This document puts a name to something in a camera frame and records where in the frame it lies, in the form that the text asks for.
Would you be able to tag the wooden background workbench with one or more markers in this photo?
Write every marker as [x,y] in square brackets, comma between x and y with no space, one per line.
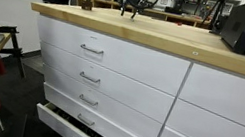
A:
[172,15]

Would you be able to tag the white workbench drawer cabinet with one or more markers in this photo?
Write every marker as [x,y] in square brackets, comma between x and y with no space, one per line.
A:
[173,104]

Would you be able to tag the white drawer holding tools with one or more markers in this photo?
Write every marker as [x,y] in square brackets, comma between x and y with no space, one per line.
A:
[61,127]

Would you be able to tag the black camera tripod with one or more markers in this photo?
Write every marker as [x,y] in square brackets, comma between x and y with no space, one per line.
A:
[218,11]

